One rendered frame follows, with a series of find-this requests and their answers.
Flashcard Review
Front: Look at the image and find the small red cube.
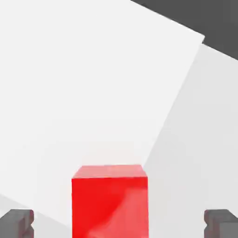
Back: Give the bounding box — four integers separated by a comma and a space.
71, 164, 149, 238

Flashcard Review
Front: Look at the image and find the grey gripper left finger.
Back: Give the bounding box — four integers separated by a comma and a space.
0, 209, 35, 238

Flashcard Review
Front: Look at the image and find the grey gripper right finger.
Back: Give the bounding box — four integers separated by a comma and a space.
204, 209, 238, 238

